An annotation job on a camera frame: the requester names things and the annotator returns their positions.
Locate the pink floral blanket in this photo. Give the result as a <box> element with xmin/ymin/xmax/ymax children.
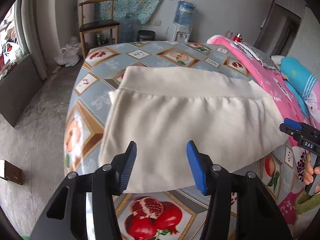
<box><xmin>207</xmin><ymin>35</ymin><xmax>320</xmax><ymax>230</ymax></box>

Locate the person's right hand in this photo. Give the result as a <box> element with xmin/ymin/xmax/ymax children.
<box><xmin>303</xmin><ymin>166</ymin><xmax>320</xmax><ymax>194</ymax></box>

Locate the grey door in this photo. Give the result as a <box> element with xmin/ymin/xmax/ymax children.
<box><xmin>254</xmin><ymin>0</ymin><xmax>308</xmax><ymax>55</ymax></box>

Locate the white water dispenser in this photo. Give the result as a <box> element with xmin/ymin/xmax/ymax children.
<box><xmin>167</xmin><ymin>22</ymin><xmax>192</xmax><ymax>43</ymax></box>

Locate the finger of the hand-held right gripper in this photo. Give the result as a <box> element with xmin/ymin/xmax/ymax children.
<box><xmin>284</xmin><ymin>118</ymin><xmax>304</xmax><ymax>131</ymax></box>
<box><xmin>279</xmin><ymin>124</ymin><xmax>300</xmax><ymax>140</ymax></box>

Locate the beige curtain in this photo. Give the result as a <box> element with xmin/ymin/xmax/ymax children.
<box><xmin>15</xmin><ymin>0</ymin><xmax>60</xmax><ymax>80</ymax></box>

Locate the white plastic bag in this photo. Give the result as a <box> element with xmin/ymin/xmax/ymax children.
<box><xmin>54</xmin><ymin>37</ymin><xmax>84</xmax><ymax>67</ymax></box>

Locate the blue water dispenser bottle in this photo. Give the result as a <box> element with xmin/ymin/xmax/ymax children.
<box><xmin>174</xmin><ymin>0</ymin><xmax>197</xmax><ymax>27</ymax></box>

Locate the white and red bag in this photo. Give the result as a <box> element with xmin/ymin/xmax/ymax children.
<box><xmin>2</xmin><ymin>41</ymin><xmax>23</xmax><ymax>63</ymax></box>

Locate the empty clear water bottle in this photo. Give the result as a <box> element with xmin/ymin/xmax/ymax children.
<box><xmin>119</xmin><ymin>15</ymin><xmax>135</xmax><ymax>43</ymax></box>

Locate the grey lace-trimmed cloth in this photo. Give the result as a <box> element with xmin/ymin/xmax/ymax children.
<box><xmin>232</xmin><ymin>41</ymin><xmax>278</xmax><ymax>70</ymax></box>

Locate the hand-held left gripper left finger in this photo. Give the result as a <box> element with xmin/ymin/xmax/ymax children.
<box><xmin>30</xmin><ymin>141</ymin><xmax>137</xmax><ymax>240</ymax></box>

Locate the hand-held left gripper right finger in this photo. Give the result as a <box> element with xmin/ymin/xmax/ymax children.
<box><xmin>186</xmin><ymin>140</ymin><xmax>293</xmax><ymax>240</ymax></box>

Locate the small brown box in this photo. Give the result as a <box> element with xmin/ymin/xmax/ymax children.
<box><xmin>0</xmin><ymin>159</ymin><xmax>23</xmax><ymax>185</ymax></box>

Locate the wooden chair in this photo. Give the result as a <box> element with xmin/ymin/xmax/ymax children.
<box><xmin>77</xmin><ymin>0</ymin><xmax>120</xmax><ymax>55</ymax></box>

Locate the fruit-print tablecloth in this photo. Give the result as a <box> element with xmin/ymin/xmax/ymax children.
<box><xmin>64</xmin><ymin>40</ymin><xmax>305</xmax><ymax>240</ymax></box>

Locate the cream zip jacket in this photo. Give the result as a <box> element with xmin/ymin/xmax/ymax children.
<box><xmin>98</xmin><ymin>65</ymin><xmax>289</xmax><ymax>194</ymax></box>

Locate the grey cabinet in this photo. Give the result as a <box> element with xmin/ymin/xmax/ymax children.
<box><xmin>0</xmin><ymin>54</ymin><xmax>43</xmax><ymax>128</ymax></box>

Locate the person's right forearm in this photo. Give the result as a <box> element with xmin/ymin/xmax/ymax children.
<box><xmin>295</xmin><ymin>190</ymin><xmax>320</xmax><ymax>240</ymax></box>

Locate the black trash bin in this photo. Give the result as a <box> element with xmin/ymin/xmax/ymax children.
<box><xmin>137</xmin><ymin>30</ymin><xmax>157</xmax><ymax>42</ymax></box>

